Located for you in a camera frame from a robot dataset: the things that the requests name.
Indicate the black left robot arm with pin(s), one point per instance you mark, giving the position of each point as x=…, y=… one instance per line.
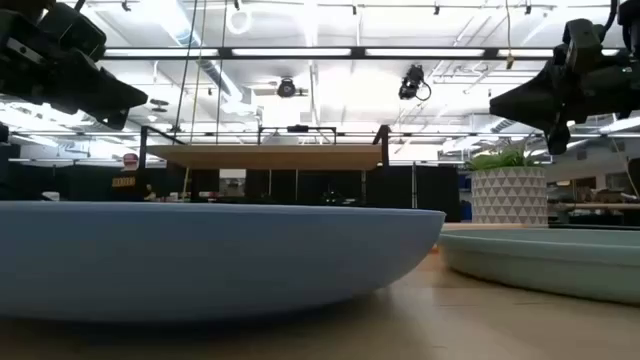
x=20, y=7

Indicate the black overhead camera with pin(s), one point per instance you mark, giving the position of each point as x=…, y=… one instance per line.
x=411, y=82

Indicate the blue plate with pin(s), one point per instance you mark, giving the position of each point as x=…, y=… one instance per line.
x=200, y=260

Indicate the light teal plate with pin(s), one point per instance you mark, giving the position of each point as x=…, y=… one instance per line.
x=550, y=265

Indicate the black round hanging device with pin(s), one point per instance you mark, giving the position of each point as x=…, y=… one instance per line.
x=286, y=88

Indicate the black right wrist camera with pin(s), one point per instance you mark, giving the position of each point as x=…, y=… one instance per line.
x=582, y=42

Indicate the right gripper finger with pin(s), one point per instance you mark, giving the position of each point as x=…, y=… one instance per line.
x=535, y=100
x=560, y=140

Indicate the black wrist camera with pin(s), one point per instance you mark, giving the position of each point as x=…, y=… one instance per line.
x=582, y=42
x=75, y=30

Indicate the black partition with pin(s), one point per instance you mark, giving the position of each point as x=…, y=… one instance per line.
x=300, y=185

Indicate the black overhead beam with lights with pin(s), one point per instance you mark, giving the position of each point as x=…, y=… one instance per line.
x=357, y=52

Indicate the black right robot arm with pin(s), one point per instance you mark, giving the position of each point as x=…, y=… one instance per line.
x=630, y=20

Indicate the wooden background desk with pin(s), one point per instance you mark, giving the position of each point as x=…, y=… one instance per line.
x=600, y=205

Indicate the person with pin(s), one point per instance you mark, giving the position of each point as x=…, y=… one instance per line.
x=129, y=182

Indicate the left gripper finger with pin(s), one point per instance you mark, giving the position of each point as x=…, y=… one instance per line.
x=110, y=95
x=116, y=121

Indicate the succulent in patterned white pot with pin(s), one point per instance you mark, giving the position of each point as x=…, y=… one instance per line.
x=509, y=195

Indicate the wooden shelf with black frame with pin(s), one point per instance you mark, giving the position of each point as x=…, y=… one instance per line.
x=265, y=156

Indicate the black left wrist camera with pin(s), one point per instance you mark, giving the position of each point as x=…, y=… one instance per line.
x=75, y=30

